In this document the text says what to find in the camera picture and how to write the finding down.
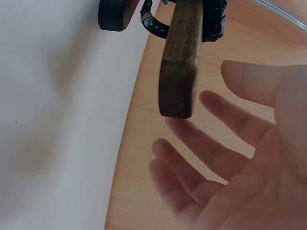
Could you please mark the person's right hand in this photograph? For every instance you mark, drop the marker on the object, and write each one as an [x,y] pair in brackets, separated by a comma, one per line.
[263,167]

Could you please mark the dark wooden watch stand bar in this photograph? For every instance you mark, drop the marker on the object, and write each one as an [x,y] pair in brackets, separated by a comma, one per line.
[180,72]

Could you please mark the clear plastic container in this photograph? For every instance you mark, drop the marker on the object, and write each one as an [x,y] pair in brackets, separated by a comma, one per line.
[283,14]

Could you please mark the black wristwatch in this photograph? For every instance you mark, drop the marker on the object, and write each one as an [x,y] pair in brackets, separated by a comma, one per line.
[154,27]

